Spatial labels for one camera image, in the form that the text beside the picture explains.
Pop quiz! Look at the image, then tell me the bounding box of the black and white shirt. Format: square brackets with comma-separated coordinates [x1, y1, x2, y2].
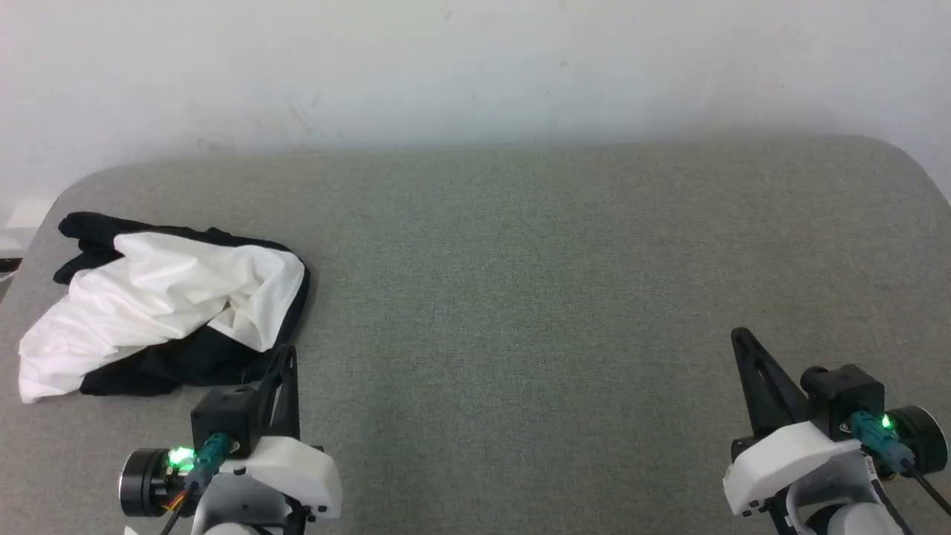
[18, 212, 312, 404]

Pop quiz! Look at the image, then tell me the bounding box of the teal cable connector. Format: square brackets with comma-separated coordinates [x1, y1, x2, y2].
[160, 433, 233, 535]
[849, 411, 916, 476]

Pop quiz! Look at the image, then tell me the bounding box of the left gripper black motor cylinder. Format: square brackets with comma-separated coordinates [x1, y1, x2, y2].
[119, 449, 176, 518]

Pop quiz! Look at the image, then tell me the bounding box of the grey fabric sofa cushion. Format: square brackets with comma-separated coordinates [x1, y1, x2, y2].
[0, 135, 951, 535]

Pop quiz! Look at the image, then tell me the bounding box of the right teal cable connector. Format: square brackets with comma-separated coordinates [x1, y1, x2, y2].
[849, 411, 916, 476]

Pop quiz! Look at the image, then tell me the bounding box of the gripper black motor cylinder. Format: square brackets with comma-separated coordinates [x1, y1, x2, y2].
[884, 406, 949, 478]
[119, 449, 176, 518]

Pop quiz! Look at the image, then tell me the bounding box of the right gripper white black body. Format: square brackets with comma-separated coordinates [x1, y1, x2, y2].
[723, 420, 869, 517]

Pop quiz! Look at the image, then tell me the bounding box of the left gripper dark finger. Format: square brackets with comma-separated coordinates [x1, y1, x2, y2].
[256, 344, 300, 439]

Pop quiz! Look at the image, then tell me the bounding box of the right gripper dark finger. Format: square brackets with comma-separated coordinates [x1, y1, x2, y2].
[732, 328, 809, 439]

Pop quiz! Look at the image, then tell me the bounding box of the left teal cable connector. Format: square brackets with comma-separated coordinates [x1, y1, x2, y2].
[160, 433, 233, 535]

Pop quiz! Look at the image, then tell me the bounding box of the right gripper black motor cylinder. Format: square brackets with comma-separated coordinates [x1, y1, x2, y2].
[884, 406, 949, 478]

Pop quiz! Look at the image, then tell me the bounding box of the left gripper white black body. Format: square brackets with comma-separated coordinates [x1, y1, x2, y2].
[221, 435, 344, 521]

